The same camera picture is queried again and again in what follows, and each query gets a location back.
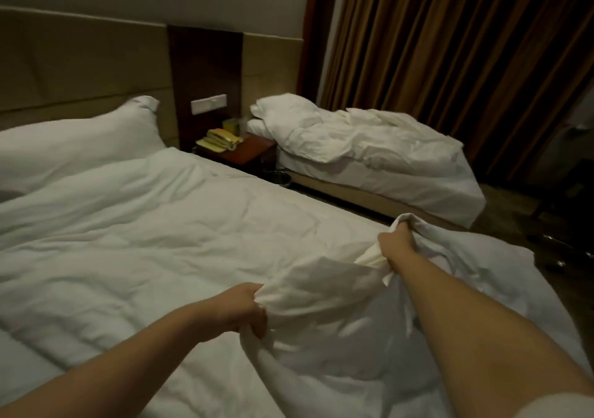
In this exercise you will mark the person's white sleeve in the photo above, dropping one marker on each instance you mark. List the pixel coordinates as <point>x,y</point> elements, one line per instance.
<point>562,407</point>

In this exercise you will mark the pale green box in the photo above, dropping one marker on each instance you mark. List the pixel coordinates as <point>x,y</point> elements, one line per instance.
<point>231,126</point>

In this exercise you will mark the white switch panel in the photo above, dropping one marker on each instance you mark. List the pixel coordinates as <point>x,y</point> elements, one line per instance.
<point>208,104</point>

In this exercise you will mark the black trash bin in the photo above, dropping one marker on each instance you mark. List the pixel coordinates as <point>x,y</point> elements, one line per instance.
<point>278,177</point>

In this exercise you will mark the dark wooden column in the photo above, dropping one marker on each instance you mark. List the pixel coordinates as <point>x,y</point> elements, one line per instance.
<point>315,23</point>

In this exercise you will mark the person's right forearm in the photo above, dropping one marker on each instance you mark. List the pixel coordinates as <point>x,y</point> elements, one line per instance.
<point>483,339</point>

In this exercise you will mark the dark wooden wall panel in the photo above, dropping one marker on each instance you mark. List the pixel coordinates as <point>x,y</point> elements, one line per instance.
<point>204,61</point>

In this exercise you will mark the beige padded headboard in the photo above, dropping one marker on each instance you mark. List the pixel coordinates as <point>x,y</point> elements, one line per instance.
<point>83,61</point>

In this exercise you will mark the brown curtain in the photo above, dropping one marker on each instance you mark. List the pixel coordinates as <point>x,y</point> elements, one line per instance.
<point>464,51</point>

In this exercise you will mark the person's left forearm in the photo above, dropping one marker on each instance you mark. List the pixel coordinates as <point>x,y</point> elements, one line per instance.
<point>102,376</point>

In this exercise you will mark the person's right hand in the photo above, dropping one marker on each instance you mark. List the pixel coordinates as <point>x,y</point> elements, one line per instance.
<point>399,244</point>

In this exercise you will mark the person's left hand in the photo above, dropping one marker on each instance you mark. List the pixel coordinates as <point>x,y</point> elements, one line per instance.
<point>232,309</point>

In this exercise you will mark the yellow telephone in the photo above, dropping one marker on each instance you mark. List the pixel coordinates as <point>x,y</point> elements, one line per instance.
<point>221,139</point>

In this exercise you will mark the white pillow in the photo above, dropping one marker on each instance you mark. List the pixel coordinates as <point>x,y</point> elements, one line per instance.
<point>65,149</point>

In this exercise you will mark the reddish wooden nightstand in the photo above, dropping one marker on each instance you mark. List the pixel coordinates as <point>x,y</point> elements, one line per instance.
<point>246,151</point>

